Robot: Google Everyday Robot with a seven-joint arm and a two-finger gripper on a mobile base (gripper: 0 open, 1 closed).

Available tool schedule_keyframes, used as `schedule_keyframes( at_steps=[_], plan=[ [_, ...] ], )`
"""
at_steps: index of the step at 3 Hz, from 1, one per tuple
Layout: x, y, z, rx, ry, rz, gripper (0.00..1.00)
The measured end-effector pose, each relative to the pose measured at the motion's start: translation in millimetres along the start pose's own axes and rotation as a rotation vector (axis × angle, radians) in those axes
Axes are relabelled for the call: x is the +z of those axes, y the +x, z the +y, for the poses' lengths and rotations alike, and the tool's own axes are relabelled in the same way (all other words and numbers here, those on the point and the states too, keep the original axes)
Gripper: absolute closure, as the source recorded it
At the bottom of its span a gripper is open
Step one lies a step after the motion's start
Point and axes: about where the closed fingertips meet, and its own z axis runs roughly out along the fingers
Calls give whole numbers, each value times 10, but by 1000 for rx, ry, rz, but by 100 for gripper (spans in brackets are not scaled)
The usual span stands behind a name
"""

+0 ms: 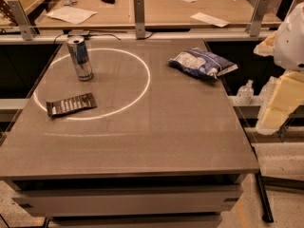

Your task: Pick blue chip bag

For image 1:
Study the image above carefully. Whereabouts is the clear sanitizer bottle right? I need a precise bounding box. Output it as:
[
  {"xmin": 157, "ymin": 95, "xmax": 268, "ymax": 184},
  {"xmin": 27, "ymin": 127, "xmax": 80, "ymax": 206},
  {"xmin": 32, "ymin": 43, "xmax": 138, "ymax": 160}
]
[{"xmin": 257, "ymin": 76, "xmax": 277, "ymax": 120}]

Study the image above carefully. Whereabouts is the clear sanitizer bottle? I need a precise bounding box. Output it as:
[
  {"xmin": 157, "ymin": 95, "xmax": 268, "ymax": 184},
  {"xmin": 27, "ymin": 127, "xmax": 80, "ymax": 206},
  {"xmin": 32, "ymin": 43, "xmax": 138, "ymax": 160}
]
[
  {"xmin": 236, "ymin": 80, "xmax": 254, "ymax": 105},
  {"xmin": 257, "ymin": 76, "xmax": 277, "ymax": 120}
]

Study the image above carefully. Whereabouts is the metal bracket middle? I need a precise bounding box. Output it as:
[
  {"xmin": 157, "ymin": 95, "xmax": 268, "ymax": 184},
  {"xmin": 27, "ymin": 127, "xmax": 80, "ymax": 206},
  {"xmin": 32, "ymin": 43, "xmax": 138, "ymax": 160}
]
[{"xmin": 133, "ymin": 0, "xmax": 145, "ymax": 39}]

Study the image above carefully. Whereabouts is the blue chip bag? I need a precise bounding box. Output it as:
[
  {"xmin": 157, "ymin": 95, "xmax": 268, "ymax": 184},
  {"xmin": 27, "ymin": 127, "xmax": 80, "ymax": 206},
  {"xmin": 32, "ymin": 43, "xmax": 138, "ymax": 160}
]
[{"xmin": 168, "ymin": 47, "xmax": 238, "ymax": 80}]

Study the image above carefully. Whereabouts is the metal bracket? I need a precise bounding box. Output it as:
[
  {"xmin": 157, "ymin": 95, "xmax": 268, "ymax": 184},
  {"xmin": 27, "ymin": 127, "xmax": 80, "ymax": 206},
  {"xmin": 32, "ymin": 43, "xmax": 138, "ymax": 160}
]
[
  {"xmin": 246, "ymin": 0, "xmax": 270, "ymax": 37},
  {"xmin": 133, "ymin": 0, "xmax": 145, "ymax": 39},
  {"xmin": 8, "ymin": 0, "xmax": 35, "ymax": 41}
]

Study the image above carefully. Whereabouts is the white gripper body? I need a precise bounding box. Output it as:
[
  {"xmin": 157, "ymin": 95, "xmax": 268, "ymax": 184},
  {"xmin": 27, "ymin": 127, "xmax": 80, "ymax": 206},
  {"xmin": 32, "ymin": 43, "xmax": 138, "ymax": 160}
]
[{"xmin": 274, "ymin": 2, "xmax": 304, "ymax": 70}]

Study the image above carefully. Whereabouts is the metal bracket right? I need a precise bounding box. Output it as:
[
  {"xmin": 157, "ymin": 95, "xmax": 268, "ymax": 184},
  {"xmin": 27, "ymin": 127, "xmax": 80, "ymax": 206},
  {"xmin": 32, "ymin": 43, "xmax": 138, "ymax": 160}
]
[{"xmin": 246, "ymin": 0, "xmax": 270, "ymax": 37}]

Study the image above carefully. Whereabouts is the clear sanitizer bottle left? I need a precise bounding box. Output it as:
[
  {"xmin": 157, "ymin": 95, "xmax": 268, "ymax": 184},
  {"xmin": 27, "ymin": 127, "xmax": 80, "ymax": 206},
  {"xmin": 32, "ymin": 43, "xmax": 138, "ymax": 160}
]
[{"xmin": 236, "ymin": 80, "xmax": 254, "ymax": 105}]

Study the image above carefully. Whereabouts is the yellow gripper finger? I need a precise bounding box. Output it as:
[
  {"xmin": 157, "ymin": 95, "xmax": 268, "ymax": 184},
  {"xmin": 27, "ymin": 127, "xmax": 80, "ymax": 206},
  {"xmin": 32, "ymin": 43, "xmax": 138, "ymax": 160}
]
[
  {"xmin": 254, "ymin": 32, "xmax": 276, "ymax": 57},
  {"xmin": 258, "ymin": 70, "xmax": 304, "ymax": 130}
]

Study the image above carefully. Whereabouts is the white drawer cabinet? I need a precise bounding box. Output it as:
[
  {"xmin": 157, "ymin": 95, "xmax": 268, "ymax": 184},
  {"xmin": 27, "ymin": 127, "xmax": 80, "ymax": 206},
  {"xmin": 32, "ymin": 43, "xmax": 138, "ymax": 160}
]
[{"xmin": 12, "ymin": 183, "xmax": 242, "ymax": 228}]

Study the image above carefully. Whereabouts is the black cable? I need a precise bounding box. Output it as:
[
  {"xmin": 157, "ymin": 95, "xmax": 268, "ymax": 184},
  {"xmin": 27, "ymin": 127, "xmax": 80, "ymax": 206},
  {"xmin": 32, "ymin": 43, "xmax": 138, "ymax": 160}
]
[{"xmin": 52, "ymin": 31, "xmax": 122, "ymax": 46}]

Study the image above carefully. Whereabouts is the wooden back desk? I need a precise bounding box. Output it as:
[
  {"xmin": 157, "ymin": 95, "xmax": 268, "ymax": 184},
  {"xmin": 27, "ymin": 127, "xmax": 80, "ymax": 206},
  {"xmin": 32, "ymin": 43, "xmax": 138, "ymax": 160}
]
[{"xmin": 34, "ymin": 0, "xmax": 283, "ymax": 30}]

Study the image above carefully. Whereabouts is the metal bracket left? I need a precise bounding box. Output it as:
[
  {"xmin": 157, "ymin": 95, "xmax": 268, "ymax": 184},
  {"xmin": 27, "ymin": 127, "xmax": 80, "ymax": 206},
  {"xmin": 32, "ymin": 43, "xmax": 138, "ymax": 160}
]
[{"xmin": 8, "ymin": 0, "xmax": 35, "ymax": 41}]

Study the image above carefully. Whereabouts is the white paper sheet right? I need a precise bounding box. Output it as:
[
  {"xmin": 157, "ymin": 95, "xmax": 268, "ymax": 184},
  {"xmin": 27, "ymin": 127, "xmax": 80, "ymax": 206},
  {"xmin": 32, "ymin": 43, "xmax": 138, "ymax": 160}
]
[{"xmin": 192, "ymin": 12, "xmax": 228, "ymax": 28}]

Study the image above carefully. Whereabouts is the dark brown snack wrapper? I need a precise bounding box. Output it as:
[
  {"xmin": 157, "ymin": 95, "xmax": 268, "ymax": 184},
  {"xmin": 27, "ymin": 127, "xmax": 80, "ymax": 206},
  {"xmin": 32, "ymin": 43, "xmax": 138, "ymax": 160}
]
[{"xmin": 47, "ymin": 93, "xmax": 97, "ymax": 118}]

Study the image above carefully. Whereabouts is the white paper sheet left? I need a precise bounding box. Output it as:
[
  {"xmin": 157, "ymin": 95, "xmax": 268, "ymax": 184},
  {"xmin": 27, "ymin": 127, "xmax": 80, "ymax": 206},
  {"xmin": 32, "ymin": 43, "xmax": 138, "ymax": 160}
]
[{"xmin": 47, "ymin": 6, "xmax": 96, "ymax": 25}]

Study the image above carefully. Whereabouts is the silver blue energy drink can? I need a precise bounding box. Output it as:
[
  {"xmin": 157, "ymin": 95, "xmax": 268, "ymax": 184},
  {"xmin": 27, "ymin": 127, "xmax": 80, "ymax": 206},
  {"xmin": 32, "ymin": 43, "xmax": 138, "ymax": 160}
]
[{"xmin": 66, "ymin": 36, "xmax": 93, "ymax": 81}]

